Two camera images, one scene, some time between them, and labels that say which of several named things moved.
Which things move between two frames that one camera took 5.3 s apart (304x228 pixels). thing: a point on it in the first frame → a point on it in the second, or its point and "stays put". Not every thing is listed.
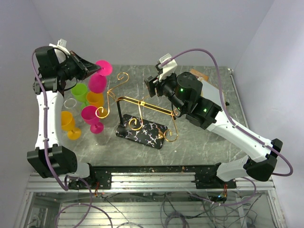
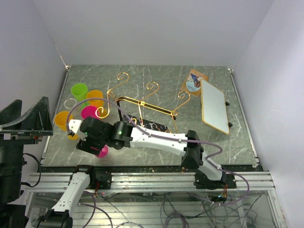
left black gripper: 85,68 → 33,121
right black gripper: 149,81 → 88,146
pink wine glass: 98,81 → 104,152
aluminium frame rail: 145,180 stays put
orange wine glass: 97,99 stays put
